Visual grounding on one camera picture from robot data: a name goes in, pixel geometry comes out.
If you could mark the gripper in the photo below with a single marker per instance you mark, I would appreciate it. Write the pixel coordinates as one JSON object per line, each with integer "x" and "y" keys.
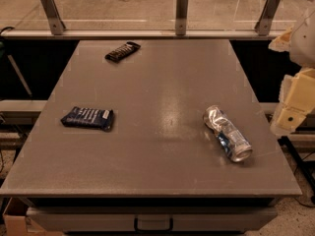
{"x": 305, "y": 44}

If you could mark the blue rxbar blueberry wrapper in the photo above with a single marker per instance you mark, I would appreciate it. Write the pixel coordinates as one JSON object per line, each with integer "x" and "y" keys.
{"x": 89, "y": 118}

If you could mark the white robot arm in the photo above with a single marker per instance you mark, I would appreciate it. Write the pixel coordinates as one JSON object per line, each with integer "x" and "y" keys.
{"x": 302, "y": 51}

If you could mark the crushed silver blue can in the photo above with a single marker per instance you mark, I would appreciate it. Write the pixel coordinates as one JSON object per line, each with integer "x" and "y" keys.
{"x": 235, "y": 145}

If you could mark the black stand leg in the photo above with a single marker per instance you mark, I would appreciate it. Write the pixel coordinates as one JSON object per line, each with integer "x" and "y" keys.
{"x": 301, "y": 164}

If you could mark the cardboard box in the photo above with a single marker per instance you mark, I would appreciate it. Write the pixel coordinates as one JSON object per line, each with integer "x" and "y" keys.
{"x": 18, "y": 224}

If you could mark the right metal rail bracket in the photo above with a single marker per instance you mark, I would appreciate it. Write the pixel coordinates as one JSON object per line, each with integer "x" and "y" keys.
{"x": 264, "y": 23}

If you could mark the metal rail bracket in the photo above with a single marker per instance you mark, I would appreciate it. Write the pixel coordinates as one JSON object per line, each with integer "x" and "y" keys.
{"x": 264, "y": 23}
{"x": 181, "y": 16}
{"x": 56, "y": 25}

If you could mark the middle metal rail bracket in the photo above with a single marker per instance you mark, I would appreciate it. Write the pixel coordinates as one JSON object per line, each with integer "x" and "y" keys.
{"x": 181, "y": 16}

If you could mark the left metal rail bracket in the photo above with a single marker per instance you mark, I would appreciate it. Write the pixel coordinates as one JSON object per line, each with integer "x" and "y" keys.
{"x": 56, "y": 25}

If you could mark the horizontal metal rail beam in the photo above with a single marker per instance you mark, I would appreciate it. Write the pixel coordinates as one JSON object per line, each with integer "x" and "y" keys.
{"x": 137, "y": 34}

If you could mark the grey drawer with handle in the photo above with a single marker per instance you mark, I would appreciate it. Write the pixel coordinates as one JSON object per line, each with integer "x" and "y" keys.
{"x": 152, "y": 219}

